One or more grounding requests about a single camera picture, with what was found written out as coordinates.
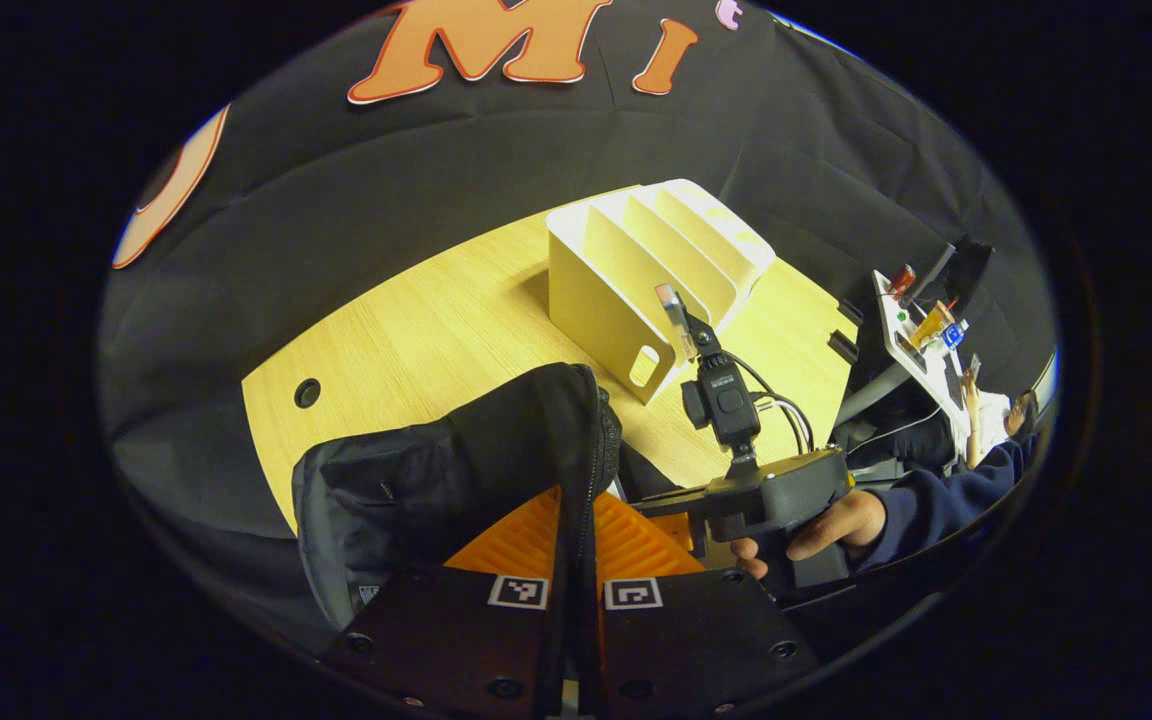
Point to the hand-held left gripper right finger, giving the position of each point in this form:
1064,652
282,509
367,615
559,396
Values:
696,640

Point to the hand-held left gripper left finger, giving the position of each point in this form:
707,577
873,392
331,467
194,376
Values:
436,640

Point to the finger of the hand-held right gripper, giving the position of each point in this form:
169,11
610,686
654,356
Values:
671,502

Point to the black schoolbag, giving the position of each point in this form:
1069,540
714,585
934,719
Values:
416,470

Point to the white bookshelf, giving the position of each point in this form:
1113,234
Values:
606,300

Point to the white side table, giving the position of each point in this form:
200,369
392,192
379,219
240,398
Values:
921,365

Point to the small orange item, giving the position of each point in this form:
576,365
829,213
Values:
929,325

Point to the small blue item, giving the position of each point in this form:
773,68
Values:
954,333

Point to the small red item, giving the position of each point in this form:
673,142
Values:
902,280

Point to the black table grommet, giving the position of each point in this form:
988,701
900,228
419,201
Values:
307,392

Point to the black backdrop cloth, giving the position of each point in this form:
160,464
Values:
436,170

